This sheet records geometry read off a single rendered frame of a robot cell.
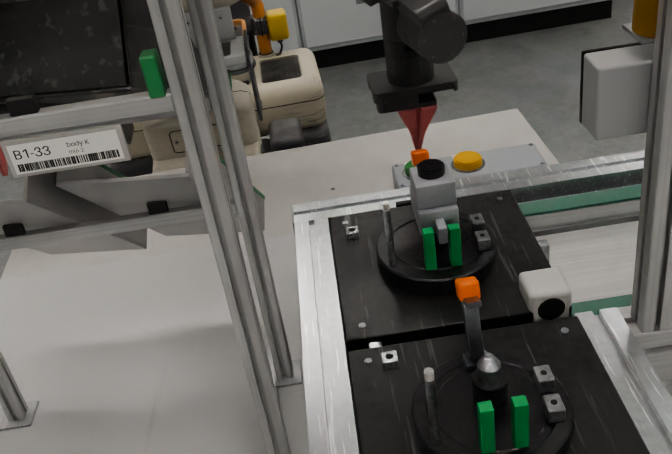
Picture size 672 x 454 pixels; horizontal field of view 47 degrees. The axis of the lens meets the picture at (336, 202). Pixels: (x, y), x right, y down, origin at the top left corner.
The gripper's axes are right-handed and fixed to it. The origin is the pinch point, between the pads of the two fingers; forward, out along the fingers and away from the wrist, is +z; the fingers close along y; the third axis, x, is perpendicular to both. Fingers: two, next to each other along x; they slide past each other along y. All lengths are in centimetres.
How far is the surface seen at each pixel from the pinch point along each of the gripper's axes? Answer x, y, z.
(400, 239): -12.3, -4.8, 5.6
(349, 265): -13.0, -11.3, 7.6
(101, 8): -29, -27, -32
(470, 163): 5.3, 8.0, 7.7
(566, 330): -30.1, 8.8, 7.3
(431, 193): -16.7, -1.5, -2.9
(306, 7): 283, -5, 74
